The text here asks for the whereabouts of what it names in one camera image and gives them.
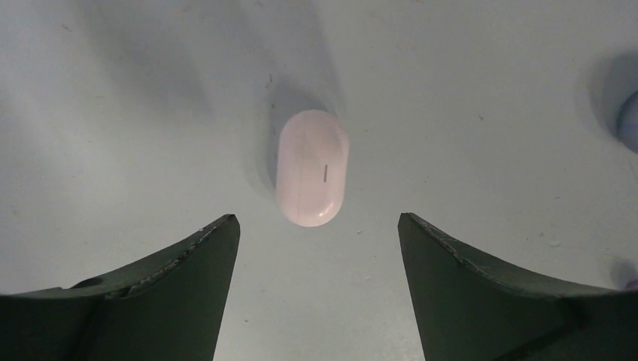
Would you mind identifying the white earbud charging case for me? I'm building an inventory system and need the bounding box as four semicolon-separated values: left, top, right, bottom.
275;110;350;227

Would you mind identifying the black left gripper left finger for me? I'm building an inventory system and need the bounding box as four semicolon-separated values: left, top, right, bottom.
1;214;240;360

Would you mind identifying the purple earbud charging case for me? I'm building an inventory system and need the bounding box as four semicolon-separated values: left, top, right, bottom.
616;92;637;153

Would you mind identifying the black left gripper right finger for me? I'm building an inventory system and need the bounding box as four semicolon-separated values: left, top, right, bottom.
398;213;637;360

